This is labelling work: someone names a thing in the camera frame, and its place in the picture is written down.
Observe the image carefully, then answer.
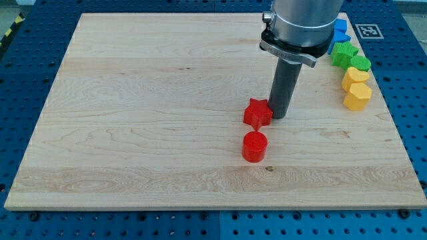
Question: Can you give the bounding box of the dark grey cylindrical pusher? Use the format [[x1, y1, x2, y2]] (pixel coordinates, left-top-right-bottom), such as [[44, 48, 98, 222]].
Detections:
[[268, 59, 302, 119]]

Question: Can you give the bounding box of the red star block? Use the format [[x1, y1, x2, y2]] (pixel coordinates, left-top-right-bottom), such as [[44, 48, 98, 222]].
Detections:
[[243, 98, 273, 131]]

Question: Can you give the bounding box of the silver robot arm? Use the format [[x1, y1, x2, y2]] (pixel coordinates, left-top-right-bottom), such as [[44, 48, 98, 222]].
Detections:
[[260, 0, 343, 119]]

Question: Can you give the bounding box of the green star block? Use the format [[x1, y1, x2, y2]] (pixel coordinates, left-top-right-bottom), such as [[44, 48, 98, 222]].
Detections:
[[330, 41, 359, 70]]

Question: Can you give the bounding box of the blue block front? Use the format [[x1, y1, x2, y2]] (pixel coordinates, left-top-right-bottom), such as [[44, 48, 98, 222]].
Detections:
[[327, 30, 351, 55]]

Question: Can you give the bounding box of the blue block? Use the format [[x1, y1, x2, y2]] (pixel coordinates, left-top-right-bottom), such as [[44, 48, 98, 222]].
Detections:
[[334, 19, 347, 33], [327, 30, 351, 55]]

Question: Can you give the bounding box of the yellow heart block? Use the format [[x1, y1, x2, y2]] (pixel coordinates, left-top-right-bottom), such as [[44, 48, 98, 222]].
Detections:
[[341, 67, 370, 92]]

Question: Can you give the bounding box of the blue block rear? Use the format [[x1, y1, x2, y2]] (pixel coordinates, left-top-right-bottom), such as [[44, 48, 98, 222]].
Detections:
[[334, 19, 347, 33]]

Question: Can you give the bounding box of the yellow hexagon block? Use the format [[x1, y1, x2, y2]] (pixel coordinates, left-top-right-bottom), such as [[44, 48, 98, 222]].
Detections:
[[343, 83, 372, 111]]

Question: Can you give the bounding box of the green cylinder block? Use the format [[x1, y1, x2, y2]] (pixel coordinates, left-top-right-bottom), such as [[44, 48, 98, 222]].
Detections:
[[350, 55, 372, 71]]

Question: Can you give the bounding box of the red cylinder block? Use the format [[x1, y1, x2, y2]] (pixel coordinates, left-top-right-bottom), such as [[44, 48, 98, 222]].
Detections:
[[242, 131, 268, 163]]

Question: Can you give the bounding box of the black white fiducial tag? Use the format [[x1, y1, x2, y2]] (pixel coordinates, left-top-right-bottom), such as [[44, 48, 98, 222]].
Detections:
[[356, 23, 384, 39]]

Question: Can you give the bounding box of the light wooden board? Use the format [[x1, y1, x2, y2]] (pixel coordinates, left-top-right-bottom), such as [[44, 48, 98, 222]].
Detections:
[[5, 13, 426, 211]]

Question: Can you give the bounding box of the yellow black hazard tape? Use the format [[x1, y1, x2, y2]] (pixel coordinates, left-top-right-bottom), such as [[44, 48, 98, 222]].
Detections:
[[1, 12, 25, 47]]

